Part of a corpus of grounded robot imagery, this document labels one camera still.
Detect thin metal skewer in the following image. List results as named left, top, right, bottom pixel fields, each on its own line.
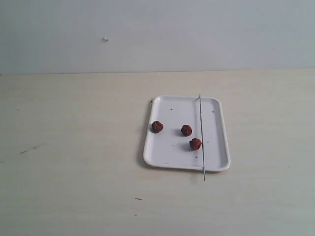
left=199, top=94, right=206, bottom=181

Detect white rectangular plastic tray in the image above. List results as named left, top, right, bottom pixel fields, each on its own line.
left=143, top=95, right=231, bottom=172

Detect red-brown meat ball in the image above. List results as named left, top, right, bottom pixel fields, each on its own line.
left=181, top=124, right=192, bottom=137
left=152, top=120, right=163, bottom=133
left=189, top=138, right=202, bottom=150

